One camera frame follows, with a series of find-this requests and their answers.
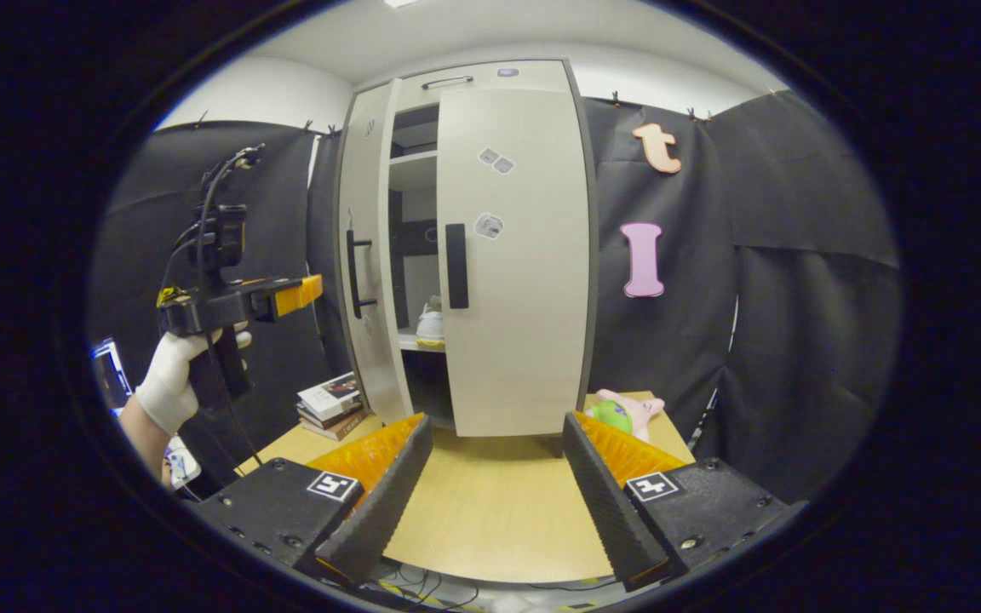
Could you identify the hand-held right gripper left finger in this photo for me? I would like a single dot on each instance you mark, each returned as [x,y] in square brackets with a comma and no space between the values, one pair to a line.
[384,511]

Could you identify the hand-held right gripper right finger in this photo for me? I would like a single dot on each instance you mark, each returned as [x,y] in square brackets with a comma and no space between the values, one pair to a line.
[610,511]

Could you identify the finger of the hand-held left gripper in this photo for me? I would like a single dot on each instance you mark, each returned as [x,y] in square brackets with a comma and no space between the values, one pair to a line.
[286,298]

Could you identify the grey shoe cabinet door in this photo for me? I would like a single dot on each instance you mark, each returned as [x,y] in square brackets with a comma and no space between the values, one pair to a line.
[524,340]
[371,366]

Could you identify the white canvas shoe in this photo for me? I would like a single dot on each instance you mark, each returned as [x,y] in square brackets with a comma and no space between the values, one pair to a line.
[431,325]

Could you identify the grey shoe cabinet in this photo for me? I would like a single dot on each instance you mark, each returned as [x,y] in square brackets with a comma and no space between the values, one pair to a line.
[588,255]

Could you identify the black backdrop cloth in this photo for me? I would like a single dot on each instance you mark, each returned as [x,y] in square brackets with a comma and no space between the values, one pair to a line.
[678,340]
[806,358]
[286,213]

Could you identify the brown cover book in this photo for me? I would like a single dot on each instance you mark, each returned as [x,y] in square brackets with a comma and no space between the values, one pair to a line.
[339,427]

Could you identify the pink star plush toy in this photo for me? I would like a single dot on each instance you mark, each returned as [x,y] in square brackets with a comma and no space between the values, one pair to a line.
[627,415]

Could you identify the white cover book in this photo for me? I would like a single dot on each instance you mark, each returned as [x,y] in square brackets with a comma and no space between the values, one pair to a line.
[329,393]

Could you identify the dark cover book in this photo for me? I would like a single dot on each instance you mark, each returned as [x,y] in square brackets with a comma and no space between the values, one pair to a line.
[320,417]

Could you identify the white printed paper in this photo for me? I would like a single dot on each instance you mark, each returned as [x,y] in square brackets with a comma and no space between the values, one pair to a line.
[182,464]

